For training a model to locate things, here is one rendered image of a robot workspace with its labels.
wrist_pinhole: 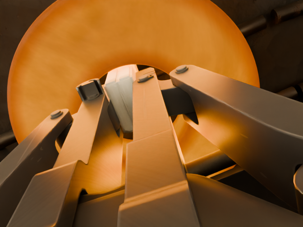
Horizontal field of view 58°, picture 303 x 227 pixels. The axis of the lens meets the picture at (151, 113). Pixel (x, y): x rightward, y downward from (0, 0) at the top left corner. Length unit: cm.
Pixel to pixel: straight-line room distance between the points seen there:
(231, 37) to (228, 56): 1
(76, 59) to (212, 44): 8
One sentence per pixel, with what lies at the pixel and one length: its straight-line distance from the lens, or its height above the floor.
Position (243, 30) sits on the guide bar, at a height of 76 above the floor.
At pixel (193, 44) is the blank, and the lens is 16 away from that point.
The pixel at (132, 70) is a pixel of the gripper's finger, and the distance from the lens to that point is 15.
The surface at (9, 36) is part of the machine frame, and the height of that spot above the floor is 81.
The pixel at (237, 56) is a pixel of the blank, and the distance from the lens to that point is 16.
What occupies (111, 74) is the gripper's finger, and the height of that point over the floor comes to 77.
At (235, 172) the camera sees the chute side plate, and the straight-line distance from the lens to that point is 17.
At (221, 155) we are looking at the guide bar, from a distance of 17.
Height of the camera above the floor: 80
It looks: 20 degrees down
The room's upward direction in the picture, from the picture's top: 20 degrees counter-clockwise
